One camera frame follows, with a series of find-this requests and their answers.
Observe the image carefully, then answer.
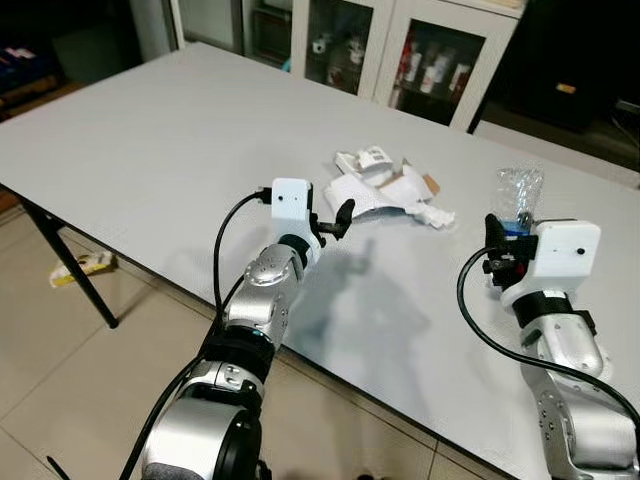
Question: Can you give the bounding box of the clear plastic water bottle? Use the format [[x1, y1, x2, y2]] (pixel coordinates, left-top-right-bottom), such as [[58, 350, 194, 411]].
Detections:
[[495, 165, 546, 236]]

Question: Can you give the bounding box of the crumpled white paper trash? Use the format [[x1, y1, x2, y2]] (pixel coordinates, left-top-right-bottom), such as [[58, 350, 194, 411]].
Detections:
[[328, 145, 458, 226]]

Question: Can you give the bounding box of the white glass door cabinet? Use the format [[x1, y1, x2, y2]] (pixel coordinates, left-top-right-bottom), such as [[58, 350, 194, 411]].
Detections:
[[165, 0, 526, 131]]

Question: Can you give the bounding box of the black cabinet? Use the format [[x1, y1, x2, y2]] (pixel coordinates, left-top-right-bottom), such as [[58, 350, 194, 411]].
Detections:
[[470, 0, 640, 171]]

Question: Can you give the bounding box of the yellow wrapper litter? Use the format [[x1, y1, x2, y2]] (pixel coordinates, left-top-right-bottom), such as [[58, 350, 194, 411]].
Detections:
[[48, 250, 116, 289]]

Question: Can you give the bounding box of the black metal table leg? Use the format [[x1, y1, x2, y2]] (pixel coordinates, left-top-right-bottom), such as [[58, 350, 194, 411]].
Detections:
[[18, 195, 121, 329]]

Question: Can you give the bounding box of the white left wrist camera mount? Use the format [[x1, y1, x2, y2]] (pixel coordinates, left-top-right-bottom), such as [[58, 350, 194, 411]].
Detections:
[[270, 178, 323, 266]]

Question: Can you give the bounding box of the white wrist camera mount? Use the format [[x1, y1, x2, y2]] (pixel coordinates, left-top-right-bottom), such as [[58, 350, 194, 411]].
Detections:
[[270, 178, 323, 266], [500, 220, 603, 306]]

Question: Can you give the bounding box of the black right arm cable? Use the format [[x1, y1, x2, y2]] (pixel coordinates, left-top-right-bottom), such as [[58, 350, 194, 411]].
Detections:
[[457, 248, 640, 426]]

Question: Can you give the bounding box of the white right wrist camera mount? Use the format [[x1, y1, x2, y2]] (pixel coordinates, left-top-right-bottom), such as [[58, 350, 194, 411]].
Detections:
[[500, 220, 603, 306]]

